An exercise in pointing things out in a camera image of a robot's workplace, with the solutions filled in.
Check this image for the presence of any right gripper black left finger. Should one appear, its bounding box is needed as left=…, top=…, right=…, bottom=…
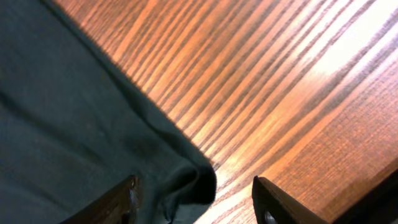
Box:
left=62, top=175, right=140, bottom=224

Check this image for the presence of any black t-shirt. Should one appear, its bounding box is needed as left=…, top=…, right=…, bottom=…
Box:
left=1, top=1, right=216, bottom=223

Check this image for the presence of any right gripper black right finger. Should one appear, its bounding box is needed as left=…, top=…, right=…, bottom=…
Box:
left=252, top=176, right=326, bottom=224

